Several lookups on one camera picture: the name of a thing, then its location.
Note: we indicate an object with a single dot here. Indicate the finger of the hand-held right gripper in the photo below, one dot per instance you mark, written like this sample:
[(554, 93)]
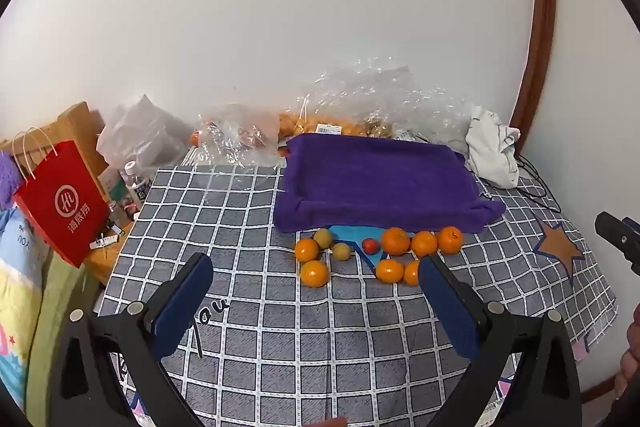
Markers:
[(617, 232)]

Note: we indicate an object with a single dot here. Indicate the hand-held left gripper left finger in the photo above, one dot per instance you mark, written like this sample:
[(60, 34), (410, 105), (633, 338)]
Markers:
[(185, 302)]

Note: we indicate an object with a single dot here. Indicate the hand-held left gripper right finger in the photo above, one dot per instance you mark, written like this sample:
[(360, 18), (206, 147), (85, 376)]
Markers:
[(450, 307)]

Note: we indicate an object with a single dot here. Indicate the orange tomato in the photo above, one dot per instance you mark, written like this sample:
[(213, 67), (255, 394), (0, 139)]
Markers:
[(389, 270)]

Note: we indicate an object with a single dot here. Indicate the small red tomato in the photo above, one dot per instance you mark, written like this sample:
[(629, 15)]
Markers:
[(370, 246)]

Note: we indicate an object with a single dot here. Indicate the yellow-green plum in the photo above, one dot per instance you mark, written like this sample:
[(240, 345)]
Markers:
[(323, 238), (341, 251)]

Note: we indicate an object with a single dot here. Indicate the small orange mandarin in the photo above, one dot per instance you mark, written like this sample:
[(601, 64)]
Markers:
[(314, 273), (307, 250)]

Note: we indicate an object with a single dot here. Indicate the purple towel covered tray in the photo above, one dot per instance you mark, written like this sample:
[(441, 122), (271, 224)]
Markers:
[(375, 177)]

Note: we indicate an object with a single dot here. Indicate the person's right hand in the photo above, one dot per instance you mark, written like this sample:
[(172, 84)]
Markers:
[(629, 364)]

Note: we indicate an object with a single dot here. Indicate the grey checked bedsheet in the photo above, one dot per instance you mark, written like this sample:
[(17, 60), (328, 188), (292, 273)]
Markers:
[(250, 217)]

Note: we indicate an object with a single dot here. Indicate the clear water bottle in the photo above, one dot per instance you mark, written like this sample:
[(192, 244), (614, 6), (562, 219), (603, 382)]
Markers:
[(137, 184)]

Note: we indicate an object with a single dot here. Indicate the red paper bag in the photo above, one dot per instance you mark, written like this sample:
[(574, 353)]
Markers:
[(65, 207)]

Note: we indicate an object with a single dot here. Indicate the white cloth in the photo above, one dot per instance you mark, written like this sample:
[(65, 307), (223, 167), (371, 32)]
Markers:
[(490, 147)]

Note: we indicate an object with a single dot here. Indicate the colourful printed quilt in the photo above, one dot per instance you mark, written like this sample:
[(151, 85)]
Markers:
[(20, 307)]

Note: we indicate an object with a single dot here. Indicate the grey plastic bag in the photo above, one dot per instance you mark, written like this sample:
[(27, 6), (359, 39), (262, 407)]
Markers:
[(145, 132)]

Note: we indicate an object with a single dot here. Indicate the small clear plastic bag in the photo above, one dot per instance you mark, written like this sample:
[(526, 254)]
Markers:
[(235, 132)]

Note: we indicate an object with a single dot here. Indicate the wooden bedside table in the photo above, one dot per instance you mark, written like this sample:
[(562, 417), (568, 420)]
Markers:
[(80, 122)]

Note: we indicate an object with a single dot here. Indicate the crumpled clear plastic bag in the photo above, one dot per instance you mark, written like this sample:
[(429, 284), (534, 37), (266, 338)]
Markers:
[(395, 102)]

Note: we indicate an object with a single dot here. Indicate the purple fluffy cloth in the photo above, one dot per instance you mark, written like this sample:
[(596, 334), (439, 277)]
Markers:
[(9, 182)]

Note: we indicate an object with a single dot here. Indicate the clear bag of oranges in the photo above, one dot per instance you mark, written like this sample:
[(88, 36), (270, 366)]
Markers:
[(312, 124)]

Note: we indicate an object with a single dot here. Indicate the brown wooden door frame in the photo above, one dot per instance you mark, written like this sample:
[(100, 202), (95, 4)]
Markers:
[(542, 7)]

